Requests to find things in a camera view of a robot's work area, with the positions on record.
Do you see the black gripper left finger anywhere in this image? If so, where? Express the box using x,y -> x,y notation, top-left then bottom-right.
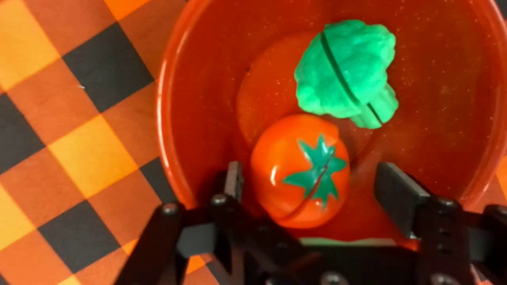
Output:
116,160 -> 257,285

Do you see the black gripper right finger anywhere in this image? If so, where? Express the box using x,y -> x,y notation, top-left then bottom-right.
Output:
372,160 -> 507,285

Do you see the red plastic tomato toy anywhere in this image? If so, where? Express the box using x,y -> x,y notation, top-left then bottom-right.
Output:
249,114 -> 352,229

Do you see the orange plastic bowl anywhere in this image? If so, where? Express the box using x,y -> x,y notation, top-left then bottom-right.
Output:
155,0 -> 507,250

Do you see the orange black checkered tablecloth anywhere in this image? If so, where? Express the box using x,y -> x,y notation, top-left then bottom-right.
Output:
0,0 -> 507,285

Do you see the green plastic broccoli toy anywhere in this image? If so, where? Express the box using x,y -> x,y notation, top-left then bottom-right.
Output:
293,17 -> 401,131

